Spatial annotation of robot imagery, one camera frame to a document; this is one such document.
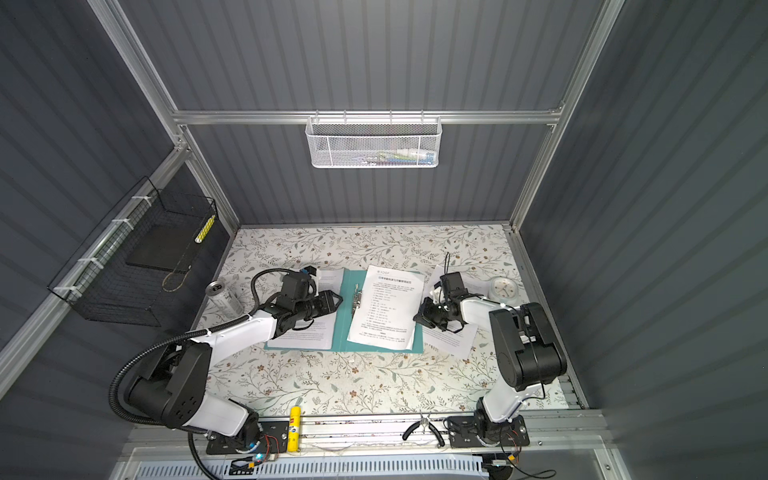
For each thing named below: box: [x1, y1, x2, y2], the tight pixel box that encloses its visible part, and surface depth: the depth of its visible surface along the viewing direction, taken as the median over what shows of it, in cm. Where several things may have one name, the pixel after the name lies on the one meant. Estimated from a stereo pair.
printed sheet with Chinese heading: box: [347, 265, 426, 351], surface depth 98 cm
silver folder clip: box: [352, 284, 363, 319], surface depth 98 cm
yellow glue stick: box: [288, 406, 301, 452], surface depth 75 cm
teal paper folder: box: [264, 268, 425, 353], surface depth 93 cm
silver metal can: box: [205, 281, 243, 317], surface depth 88 cm
